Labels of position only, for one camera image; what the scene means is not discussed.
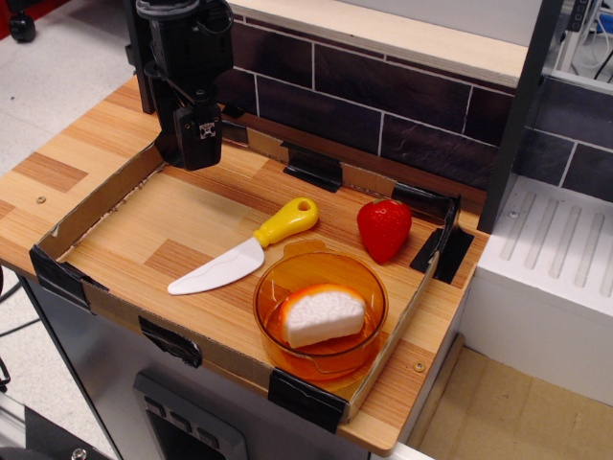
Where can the white ribbed sink drainboard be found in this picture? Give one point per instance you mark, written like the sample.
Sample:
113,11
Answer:
541,297

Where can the black caster wheel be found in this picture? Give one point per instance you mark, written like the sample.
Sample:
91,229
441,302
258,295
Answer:
22,28

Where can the light wood shelf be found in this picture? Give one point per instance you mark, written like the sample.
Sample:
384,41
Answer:
468,55

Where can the white orange toy sushi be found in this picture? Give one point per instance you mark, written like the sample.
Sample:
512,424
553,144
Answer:
319,313

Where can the yellow white toy knife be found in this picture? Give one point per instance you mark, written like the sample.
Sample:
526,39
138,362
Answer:
296,216

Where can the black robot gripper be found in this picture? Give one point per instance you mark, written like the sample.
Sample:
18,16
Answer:
191,47

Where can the dark grey right post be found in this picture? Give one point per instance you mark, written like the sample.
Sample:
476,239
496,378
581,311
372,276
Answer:
502,178

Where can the orange transparent plastic pot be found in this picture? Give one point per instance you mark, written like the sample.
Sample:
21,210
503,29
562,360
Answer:
309,263

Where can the red toy strawberry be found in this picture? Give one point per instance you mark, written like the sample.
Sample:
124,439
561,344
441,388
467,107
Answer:
384,225

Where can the grey oven control panel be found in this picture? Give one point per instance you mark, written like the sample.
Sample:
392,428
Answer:
184,430

